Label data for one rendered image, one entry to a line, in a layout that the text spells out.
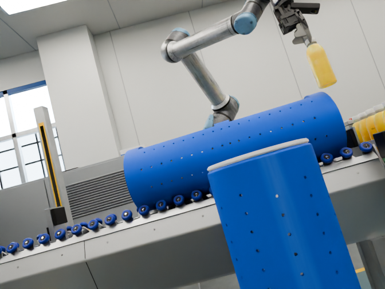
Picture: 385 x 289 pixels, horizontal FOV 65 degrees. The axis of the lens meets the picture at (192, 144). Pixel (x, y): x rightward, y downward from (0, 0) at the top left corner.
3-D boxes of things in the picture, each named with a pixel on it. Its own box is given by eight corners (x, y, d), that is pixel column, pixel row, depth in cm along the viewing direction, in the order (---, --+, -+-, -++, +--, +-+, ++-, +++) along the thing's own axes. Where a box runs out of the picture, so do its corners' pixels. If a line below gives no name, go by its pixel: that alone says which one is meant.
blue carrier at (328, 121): (152, 207, 149) (137, 151, 151) (330, 156, 141) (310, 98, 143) (134, 218, 120) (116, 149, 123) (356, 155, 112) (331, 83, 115)
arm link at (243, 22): (149, 57, 174) (245, 11, 125) (159, 43, 179) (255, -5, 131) (162, 71, 180) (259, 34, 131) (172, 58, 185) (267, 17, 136)
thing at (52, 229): (64, 239, 142) (57, 207, 145) (71, 237, 142) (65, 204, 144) (51, 244, 133) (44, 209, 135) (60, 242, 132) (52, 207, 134)
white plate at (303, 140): (328, 132, 79) (330, 136, 79) (254, 157, 101) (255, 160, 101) (258, 148, 63) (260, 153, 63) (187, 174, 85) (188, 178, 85)
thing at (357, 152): (349, 159, 130) (340, 131, 132) (355, 157, 130) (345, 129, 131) (359, 157, 120) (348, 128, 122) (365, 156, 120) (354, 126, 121)
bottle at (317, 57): (340, 80, 119) (323, 39, 123) (332, 80, 115) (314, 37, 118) (324, 89, 125) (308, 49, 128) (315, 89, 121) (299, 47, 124)
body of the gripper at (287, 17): (283, 36, 129) (272, 13, 132) (303, 28, 128) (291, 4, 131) (286, 28, 122) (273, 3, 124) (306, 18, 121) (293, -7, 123)
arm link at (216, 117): (219, 148, 211) (197, 136, 211) (228, 129, 219) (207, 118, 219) (227, 139, 197) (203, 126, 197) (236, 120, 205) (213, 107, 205)
